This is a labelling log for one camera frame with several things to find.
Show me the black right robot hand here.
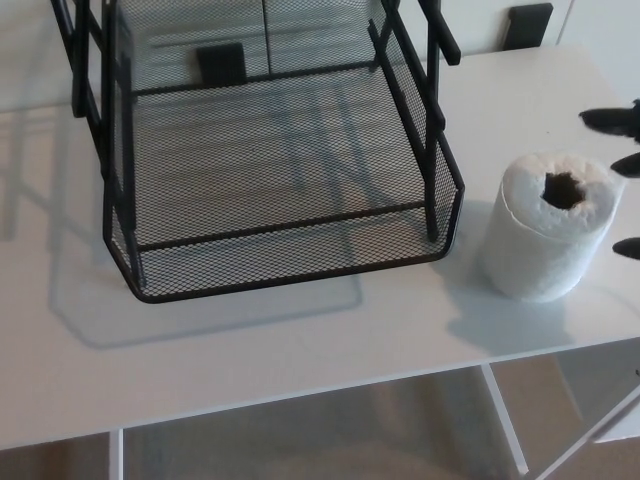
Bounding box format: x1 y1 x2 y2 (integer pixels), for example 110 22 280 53
578 98 640 262

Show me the white toilet paper roll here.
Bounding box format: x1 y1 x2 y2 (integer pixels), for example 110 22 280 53
476 151 627 304

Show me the white cabinet row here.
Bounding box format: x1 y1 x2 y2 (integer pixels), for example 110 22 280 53
0 0 640 112

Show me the black cabinet handle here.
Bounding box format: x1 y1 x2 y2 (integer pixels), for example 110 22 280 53
195 42 250 85
503 2 555 52

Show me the black wire mesh file tray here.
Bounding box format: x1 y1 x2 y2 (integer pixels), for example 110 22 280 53
49 0 467 306

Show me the white metal frame desk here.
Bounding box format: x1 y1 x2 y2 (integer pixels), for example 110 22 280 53
0 43 640 480

